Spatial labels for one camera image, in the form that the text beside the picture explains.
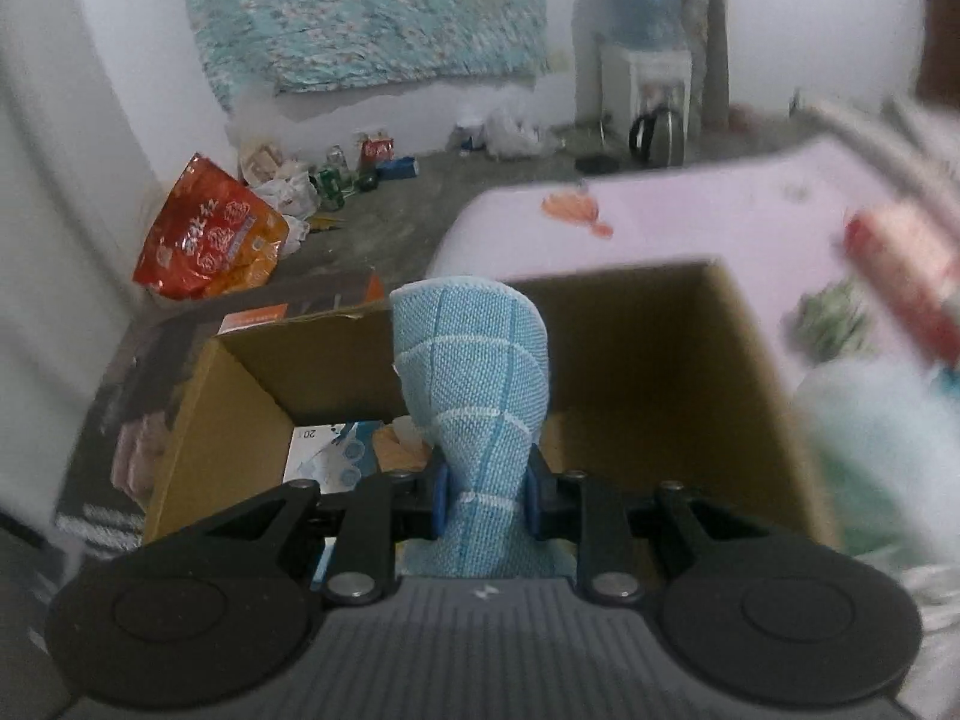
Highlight blue white box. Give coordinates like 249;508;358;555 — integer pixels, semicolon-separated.
283;420;391;586

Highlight black kettle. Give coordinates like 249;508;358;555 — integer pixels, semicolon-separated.
628;105;687;166

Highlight red snack bag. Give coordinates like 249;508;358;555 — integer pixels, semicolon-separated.
133;152;292;301

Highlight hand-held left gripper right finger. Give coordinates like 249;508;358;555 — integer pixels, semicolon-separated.
525;463;760;607

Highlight white plastic bag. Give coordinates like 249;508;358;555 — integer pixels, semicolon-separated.
787;360;960;720

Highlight green drink cans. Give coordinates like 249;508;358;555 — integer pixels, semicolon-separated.
311;146;380;211

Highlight blue checked towel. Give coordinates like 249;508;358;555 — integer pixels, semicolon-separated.
390;277;552;580

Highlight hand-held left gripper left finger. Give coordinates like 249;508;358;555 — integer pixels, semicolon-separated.
161;461;452;610

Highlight turquoise floral wall cloth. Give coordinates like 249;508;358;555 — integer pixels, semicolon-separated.
180;0;578;98

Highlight grey patterned blanket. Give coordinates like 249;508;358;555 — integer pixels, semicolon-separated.
795;90;960;196

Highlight white water dispenser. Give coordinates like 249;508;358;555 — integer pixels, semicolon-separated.
596;41;695;166

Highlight grey leaning board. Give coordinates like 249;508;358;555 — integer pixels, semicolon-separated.
679;0;730;128

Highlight red pink packet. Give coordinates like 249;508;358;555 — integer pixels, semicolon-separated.
844;202;960;368

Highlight brown cardboard box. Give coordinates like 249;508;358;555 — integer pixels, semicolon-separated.
142;259;845;586

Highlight brown wooden cabinet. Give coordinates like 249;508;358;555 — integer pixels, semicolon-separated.
915;0;960;102

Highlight red carton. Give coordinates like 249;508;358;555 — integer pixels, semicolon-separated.
358;131;398;166

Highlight crumpled white bag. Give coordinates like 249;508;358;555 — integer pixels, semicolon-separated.
240;141;320;241

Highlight clear crumpled plastic bag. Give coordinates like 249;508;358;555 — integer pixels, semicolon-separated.
450;105;563;158

